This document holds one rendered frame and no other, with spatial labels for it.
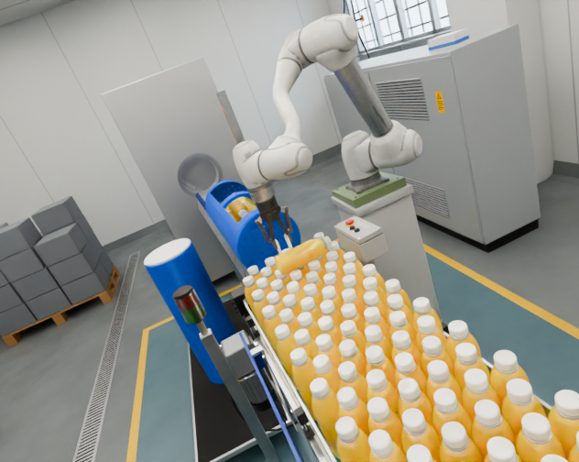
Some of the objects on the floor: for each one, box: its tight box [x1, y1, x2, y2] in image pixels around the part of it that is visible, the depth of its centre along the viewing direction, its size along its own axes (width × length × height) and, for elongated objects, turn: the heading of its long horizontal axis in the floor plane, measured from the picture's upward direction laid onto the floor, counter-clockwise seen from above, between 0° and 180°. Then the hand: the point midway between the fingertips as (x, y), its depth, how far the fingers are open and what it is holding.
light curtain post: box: [216, 90, 246, 145], centre depth 314 cm, size 6×6×170 cm
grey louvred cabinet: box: [323, 24, 541, 253], centre depth 367 cm, size 54×215×145 cm, turn 55°
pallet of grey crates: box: [0, 196, 120, 347], centre depth 468 cm, size 120×80×119 cm
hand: (283, 246), depth 151 cm, fingers closed on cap, 4 cm apart
